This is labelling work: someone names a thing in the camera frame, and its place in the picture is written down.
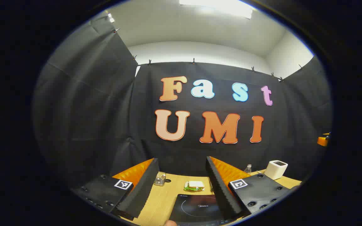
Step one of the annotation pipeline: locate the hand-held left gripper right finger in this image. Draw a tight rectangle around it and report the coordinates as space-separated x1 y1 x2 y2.
206 156 301 220

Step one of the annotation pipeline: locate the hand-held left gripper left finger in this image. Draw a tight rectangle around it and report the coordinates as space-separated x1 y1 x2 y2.
70 158 160 221

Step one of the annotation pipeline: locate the black induction cooktop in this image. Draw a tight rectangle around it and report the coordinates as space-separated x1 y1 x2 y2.
168 194 232 226

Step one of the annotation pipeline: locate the small glass jar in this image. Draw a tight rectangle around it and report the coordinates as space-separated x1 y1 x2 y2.
154 172 166 186

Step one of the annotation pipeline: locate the sandwich with green lettuce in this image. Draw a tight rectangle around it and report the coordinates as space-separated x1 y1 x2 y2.
184 181 205 192

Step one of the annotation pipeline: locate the white toaster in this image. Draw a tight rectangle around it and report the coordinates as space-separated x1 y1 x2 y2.
264 160 288 180

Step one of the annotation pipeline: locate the black backdrop cloth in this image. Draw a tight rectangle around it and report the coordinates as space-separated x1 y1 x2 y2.
32 14 332 201

